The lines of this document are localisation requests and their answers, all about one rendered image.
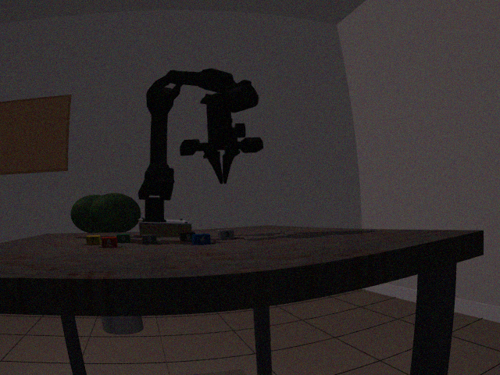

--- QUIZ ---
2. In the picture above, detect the green block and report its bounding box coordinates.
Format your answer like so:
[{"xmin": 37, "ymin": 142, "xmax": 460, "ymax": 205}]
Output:
[{"xmin": 116, "ymin": 234, "xmax": 130, "ymax": 243}]

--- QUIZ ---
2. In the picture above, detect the blue block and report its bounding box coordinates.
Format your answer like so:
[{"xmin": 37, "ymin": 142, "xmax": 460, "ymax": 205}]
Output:
[{"xmin": 191, "ymin": 234, "xmax": 211, "ymax": 245}]

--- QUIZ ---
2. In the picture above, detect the red square block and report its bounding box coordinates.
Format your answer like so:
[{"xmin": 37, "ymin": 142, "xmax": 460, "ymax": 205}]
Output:
[{"xmin": 101, "ymin": 237, "xmax": 118, "ymax": 248}]

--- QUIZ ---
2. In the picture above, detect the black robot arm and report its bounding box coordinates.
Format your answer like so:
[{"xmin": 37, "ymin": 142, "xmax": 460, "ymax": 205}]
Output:
[{"xmin": 138, "ymin": 68, "xmax": 259, "ymax": 222}]

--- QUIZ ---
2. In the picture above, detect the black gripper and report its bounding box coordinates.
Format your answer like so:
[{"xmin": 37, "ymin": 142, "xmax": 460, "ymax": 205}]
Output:
[{"xmin": 180, "ymin": 114, "xmax": 263, "ymax": 184}]

